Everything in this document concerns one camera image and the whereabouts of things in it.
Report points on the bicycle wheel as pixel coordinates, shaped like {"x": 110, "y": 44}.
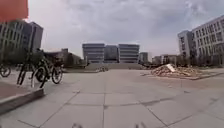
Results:
{"x": 4, "y": 71}

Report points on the pale multi-storey building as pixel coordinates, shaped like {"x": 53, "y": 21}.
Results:
{"x": 206, "y": 41}

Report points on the rubble pile with white board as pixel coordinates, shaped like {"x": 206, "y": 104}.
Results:
{"x": 176, "y": 71}

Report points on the wide grey stairs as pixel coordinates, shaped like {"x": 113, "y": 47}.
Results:
{"x": 113, "y": 66}

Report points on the grey paved plaza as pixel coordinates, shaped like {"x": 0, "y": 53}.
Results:
{"x": 126, "y": 96}

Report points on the grey stone kerb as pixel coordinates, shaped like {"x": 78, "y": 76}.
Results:
{"x": 20, "y": 100}

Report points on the bare trees before pale building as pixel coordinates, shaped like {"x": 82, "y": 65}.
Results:
{"x": 210, "y": 56}

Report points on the low dark building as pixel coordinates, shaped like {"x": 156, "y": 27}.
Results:
{"x": 63, "y": 57}

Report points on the grey glass building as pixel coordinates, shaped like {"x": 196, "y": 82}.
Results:
{"x": 111, "y": 52}

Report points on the row of trees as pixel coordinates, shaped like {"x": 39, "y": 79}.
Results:
{"x": 15, "y": 56}

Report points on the grey building with red part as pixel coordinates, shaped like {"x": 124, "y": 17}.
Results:
{"x": 16, "y": 33}

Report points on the distant low buildings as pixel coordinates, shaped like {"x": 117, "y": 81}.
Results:
{"x": 160, "y": 59}

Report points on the red brick pavement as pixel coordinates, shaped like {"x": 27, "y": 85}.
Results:
{"x": 11, "y": 89}

